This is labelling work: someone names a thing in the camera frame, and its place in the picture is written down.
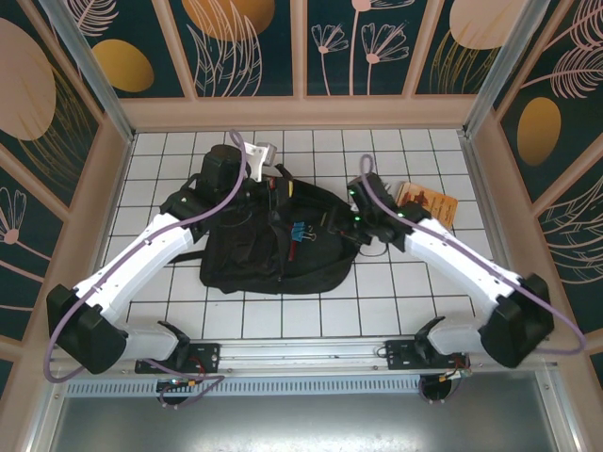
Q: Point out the blue binder clip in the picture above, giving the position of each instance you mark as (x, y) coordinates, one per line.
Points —
(299, 231)

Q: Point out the orange book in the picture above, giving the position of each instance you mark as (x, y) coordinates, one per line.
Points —
(435, 202)

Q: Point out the black backpack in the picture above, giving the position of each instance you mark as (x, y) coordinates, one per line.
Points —
(254, 263)

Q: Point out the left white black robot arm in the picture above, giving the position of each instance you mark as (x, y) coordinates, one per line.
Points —
(136, 259)

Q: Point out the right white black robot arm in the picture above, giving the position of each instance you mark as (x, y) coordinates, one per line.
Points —
(461, 268)

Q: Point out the grey metal sheet panel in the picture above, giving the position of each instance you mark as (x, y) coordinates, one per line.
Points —
(301, 424)

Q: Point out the aluminium mounting rail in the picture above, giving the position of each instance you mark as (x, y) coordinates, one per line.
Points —
(301, 350)

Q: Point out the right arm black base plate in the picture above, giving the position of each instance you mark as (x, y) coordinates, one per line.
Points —
(400, 355)

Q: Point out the aluminium frame post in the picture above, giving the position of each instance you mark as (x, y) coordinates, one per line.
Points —
(504, 66)
(94, 80)

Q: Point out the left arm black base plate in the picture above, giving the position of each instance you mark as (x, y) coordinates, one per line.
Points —
(202, 355)

